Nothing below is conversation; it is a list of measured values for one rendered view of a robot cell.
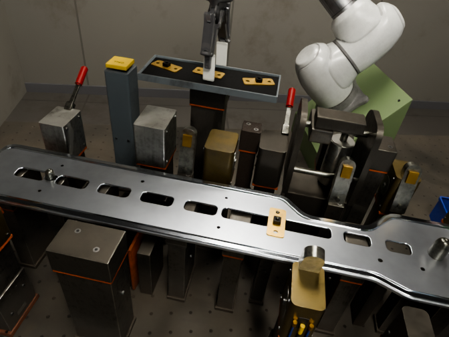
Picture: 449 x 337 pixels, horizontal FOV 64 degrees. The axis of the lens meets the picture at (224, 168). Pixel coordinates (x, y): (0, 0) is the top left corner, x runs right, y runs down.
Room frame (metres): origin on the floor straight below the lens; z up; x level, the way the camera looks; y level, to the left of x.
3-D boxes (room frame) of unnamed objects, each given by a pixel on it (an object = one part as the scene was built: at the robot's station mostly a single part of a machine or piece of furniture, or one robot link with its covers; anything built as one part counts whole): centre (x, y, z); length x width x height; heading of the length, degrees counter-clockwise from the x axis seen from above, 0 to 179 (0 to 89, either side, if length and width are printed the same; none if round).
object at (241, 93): (0.91, 0.06, 1.16); 0.37 x 0.14 x 0.02; 84
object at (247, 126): (0.78, -0.06, 0.90); 0.05 x 0.05 x 0.40; 84
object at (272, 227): (0.55, -0.13, 1.01); 0.08 x 0.04 x 0.01; 173
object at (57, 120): (0.80, 0.44, 0.88); 0.12 x 0.07 x 0.36; 174
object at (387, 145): (0.74, -0.38, 0.91); 0.07 x 0.05 x 0.42; 174
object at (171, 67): (0.94, 0.19, 1.17); 0.08 x 0.04 x 0.01; 66
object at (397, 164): (0.72, -0.44, 0.88); 0.11 x 0.07 x 0.37; 174
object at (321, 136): (0.74, -0.25, 0.95); 0.18 x 0.13 x 0.49; 84
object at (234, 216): (0.56, -0.05, 0.84); 0.12 x 0.05 x 0.29; 174
